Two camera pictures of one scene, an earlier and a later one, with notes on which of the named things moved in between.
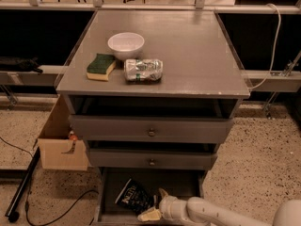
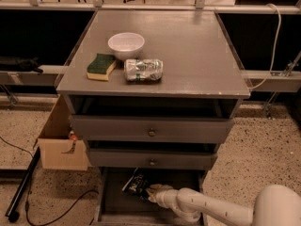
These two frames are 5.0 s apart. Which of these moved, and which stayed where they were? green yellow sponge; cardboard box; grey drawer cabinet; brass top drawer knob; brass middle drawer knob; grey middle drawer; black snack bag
Moved: black snack bag
Stayed: grey middle drawer; green yellow sponge; brass top drawer knob; brass middle drawer knob; cardboard box; grey drawer cabinet
